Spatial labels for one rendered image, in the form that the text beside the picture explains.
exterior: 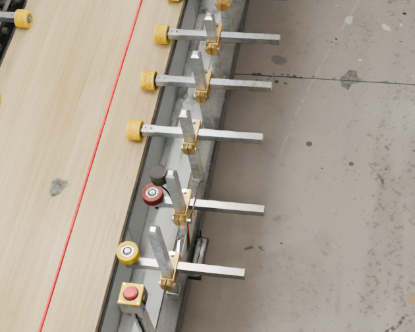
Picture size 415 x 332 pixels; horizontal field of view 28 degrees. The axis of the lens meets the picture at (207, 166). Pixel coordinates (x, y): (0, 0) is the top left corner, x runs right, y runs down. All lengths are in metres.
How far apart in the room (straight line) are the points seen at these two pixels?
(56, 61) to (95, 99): 0.29
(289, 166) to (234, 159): 0.28
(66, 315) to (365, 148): 1.93
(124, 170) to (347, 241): 1.26
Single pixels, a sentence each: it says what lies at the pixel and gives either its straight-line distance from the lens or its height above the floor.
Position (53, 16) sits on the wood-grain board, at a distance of 3.77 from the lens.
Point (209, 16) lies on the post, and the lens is 3.29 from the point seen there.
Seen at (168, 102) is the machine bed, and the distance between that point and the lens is 3.55.
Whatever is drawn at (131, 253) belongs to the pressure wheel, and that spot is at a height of 0.90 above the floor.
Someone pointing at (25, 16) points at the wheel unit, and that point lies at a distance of 3.70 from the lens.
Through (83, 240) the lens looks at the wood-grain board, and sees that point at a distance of 3.02.
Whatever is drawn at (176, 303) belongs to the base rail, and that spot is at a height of 0.70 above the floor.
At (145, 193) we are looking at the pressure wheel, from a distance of 3.06.
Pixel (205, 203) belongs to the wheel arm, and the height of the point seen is 0.86.
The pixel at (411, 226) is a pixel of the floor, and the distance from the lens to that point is 3.99.
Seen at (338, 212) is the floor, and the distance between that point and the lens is 4.01.
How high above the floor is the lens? 3.43
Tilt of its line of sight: 55 degrees down
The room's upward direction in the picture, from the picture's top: 12 degrees counter-clockwise
